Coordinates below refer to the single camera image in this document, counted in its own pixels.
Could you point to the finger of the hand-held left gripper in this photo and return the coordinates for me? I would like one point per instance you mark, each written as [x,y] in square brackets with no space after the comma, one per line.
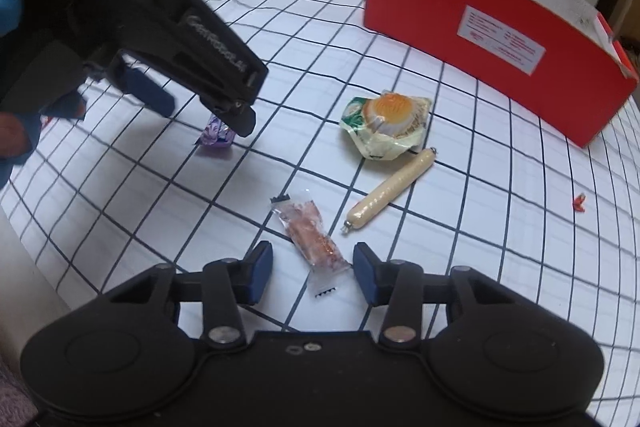
[237,121]
[150,93]

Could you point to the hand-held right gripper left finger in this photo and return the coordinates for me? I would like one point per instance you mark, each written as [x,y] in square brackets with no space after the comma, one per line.
[262,276]

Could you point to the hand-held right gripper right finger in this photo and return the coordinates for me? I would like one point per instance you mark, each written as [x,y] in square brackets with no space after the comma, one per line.
[365,278]

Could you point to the purple candy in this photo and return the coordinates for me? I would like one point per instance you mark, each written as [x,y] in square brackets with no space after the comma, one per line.
[215,142]

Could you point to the clear meat snack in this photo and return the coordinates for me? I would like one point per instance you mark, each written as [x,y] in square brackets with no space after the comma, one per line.
[310,237]

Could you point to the red cardboard box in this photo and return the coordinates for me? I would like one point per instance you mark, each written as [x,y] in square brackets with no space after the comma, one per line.
[450,17]

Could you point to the sausage stick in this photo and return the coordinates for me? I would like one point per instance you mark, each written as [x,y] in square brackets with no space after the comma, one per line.
[390,189]

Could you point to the checked white tablecloth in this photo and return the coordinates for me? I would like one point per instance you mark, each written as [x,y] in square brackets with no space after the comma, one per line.
[475,217]

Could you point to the small red scrap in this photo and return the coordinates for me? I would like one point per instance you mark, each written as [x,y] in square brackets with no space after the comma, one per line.
[580,203]

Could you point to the purple cloth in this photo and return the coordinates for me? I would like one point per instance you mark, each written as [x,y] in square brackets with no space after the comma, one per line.
[12,397]

